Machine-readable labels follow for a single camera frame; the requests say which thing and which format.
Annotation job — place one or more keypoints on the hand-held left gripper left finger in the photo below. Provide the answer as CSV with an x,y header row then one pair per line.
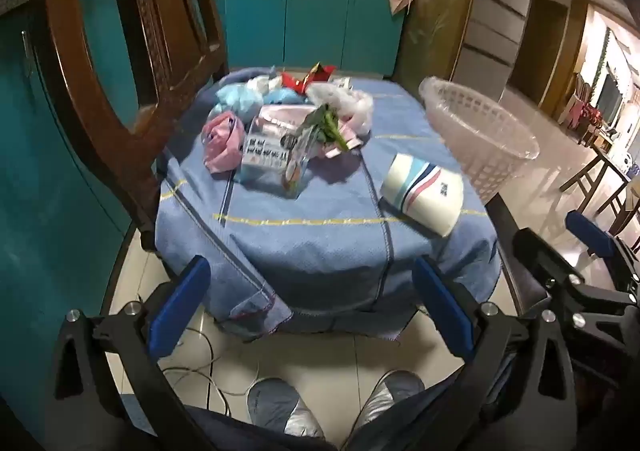
x,y
181,301

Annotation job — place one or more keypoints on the person's shoe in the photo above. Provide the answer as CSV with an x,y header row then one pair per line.
x,y
390,396
280,406

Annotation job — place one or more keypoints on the green garland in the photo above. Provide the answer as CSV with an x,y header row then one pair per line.
x,y
602,56

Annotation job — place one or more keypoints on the white plastic bag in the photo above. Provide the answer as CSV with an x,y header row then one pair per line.
x,y
350,106

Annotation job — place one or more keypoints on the person's left shoe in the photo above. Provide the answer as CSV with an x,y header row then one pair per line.
x,y
280,406

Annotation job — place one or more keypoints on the wooden stool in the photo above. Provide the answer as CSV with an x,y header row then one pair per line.
x,y
600,161

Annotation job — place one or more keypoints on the white crumpled tissue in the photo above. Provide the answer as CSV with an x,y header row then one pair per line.
x,y
262,81

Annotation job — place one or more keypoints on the blue cloth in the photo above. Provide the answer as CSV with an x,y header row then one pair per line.
x,y
310,241

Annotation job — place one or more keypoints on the person's right shoe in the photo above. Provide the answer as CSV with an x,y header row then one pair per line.
x,y
390,396

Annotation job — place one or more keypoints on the green snack wrapper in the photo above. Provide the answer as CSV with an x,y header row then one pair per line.
x,y
327,123

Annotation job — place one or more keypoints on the pink chairs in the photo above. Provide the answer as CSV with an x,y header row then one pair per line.
x,y
582,111

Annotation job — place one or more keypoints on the wooden chair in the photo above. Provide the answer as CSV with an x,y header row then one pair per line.
x,y
75,81

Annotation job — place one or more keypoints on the wood framed glass partition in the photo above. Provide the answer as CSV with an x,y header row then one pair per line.
x,y
435,6

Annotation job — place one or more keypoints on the pink plastic bag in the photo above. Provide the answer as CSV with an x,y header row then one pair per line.
x,y
222,141

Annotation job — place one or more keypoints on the red snack wrapper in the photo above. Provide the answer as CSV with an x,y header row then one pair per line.
x,y
300,81

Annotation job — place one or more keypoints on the clear plastic packet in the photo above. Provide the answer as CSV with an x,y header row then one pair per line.
x,y
296,173

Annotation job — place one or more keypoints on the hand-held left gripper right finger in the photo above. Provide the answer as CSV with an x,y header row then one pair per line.
x,y
445,311

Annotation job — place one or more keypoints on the blue face mask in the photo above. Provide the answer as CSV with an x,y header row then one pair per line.
x,y
282,97

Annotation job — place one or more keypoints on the white printed box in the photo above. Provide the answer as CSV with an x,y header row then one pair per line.
x,y
267,151

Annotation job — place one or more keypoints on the person's dark trousers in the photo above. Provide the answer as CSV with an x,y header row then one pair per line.
x,y
235,433

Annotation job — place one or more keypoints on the grey refrigerator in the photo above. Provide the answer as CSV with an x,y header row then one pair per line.
x,y
495,16

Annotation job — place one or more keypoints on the light blue plastic bag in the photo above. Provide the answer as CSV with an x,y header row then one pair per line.
x,y
237,98

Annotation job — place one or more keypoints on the clear plastic basket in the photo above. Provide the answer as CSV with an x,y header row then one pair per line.
x,y
475,141

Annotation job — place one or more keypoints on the striped white paper cup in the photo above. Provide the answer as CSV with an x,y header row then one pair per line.
x,y
425,196

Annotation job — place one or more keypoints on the teal kitchen cabinet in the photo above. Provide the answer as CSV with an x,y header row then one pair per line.
x,y
310,21
30,231

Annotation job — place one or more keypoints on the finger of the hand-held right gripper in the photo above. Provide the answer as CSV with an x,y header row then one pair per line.
x,y
591,232
537,248

